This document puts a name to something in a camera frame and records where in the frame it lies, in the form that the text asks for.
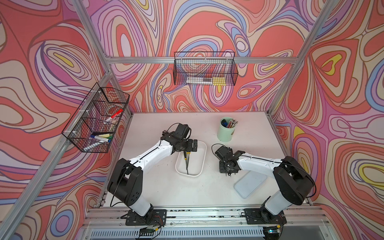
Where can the white plastic storage box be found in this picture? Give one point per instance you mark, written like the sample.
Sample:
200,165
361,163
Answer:
196,164

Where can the pens in cup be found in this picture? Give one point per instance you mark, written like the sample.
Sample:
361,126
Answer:
229,123

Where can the red marker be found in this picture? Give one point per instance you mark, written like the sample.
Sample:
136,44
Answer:
114,116

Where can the blue white marker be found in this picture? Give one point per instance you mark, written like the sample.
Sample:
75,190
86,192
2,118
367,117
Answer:
100,139

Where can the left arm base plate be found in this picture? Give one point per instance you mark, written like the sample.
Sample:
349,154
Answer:
153,217

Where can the green marker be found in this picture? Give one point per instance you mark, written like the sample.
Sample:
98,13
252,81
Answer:
107,136

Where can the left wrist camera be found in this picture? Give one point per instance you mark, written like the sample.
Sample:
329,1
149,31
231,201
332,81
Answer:
183,131

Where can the green pen cup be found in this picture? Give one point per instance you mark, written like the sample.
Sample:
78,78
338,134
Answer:
225,134

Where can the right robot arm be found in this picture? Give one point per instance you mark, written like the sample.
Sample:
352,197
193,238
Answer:
295,183

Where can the translucent box lid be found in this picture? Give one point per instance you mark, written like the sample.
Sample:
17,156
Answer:
249,183

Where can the clear case in basket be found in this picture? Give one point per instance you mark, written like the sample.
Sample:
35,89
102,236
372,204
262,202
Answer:
199,81

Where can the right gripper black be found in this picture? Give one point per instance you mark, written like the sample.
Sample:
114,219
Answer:
222,171

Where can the black wire basket left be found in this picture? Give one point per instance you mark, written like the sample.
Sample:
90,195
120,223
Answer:
100,103

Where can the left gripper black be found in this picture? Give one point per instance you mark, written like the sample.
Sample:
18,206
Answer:
189,147

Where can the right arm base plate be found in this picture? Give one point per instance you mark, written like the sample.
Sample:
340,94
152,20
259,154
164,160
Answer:
262,216

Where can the black wire basket back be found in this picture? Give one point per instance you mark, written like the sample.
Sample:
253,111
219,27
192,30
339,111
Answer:
205,64

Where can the yellow box in basket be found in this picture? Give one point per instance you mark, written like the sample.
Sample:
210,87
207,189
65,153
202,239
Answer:
219,81

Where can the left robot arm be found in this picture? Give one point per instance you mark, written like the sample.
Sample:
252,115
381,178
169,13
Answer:
126,182

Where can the black wire basket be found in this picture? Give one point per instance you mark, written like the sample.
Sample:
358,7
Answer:
205,64
100,103

